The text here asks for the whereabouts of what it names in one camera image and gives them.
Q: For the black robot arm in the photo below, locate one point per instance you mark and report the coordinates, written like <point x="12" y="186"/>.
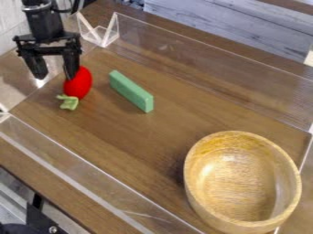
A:
<point x="43" y="18"/>

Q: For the wooden bowl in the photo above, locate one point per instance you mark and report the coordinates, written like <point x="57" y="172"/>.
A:
<point x="242" y="182"/>

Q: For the clear acrylic table barrier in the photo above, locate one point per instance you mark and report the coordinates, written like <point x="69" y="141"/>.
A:
<point x="106" y="162"/>

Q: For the green rectangular block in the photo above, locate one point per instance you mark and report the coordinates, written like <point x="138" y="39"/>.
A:
<point x="131" y="91"/>

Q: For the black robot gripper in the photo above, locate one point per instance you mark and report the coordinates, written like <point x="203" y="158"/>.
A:
<point x="64" y="45"/>

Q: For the red plush strawberry toy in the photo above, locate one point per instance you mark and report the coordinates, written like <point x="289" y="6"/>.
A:
<point x="76" y="88"/>

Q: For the black clamp with cable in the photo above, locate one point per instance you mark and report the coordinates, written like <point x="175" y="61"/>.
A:
<point x="37" y="224"/>

